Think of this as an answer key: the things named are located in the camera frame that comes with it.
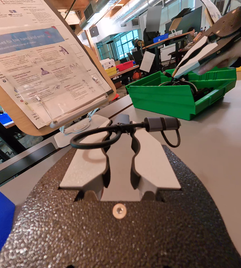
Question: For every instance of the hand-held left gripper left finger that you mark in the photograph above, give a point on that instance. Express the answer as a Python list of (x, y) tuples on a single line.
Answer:
[(84, 167)]

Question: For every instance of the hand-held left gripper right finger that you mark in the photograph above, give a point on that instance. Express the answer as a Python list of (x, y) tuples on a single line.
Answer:
[(156, 167)]

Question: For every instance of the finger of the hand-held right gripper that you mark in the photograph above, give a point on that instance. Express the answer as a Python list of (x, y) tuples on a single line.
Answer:
[(193, 49), (193, 62)]

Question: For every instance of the green plastic bin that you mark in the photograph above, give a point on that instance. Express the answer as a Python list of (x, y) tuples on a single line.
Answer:
[(164, 100)]

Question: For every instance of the person's right forearm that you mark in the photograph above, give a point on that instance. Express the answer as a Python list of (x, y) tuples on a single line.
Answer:
[(239, 61)]

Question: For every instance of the person's right hand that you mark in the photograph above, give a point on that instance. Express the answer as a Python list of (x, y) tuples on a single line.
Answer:
[(233, 52)]

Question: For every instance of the small wooden document stand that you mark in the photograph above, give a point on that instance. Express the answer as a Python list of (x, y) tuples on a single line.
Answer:
[(175, 23)]

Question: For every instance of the grey panel stand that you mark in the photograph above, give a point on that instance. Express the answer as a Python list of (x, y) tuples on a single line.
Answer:
[(147, 61)]

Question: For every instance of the red plastic bin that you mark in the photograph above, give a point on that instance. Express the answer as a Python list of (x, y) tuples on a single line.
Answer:
[(124, 65)]

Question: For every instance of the yellow plastic bin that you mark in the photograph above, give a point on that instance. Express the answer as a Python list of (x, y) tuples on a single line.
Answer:
[(111, 71)]

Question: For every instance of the white cardboard box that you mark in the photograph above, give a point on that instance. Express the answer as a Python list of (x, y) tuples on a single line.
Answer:
[(108, 63)]

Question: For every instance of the laminated hand exercise sheet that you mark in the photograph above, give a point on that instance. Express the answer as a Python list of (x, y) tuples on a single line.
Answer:
[(49, 83)]

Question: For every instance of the white instruction sheet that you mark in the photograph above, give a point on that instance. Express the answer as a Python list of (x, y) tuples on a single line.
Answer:
[(17, 12)]

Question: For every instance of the silver ventilation duct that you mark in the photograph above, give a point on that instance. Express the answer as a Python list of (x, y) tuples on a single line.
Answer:
[(133, 10)]

